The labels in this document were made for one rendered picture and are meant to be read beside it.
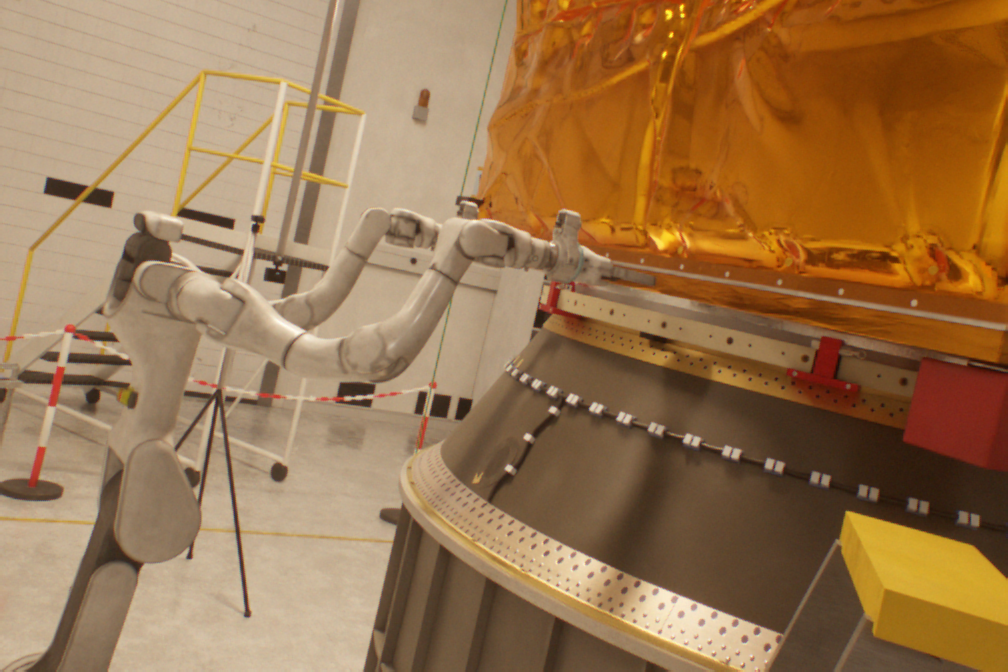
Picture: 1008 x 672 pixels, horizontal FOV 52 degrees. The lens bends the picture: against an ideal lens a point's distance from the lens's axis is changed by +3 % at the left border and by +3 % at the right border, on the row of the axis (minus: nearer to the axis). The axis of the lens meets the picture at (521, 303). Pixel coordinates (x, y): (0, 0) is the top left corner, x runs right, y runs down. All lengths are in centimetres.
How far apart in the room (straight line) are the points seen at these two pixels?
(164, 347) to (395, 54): 809
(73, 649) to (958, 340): 167
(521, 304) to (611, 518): 778
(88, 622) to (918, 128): 173
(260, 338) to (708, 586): 90
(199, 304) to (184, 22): 765
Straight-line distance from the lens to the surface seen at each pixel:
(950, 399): 168
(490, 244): 182
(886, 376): 195
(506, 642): 207
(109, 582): 219
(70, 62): 932
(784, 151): 194
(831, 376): 194
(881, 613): 103
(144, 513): 211
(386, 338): 176
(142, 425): 211
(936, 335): 167
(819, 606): 140
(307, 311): 228
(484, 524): 213
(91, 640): 223
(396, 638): 249
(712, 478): 194
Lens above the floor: 172
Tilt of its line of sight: 2 degrees down
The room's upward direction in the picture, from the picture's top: 13 degrees clockwise
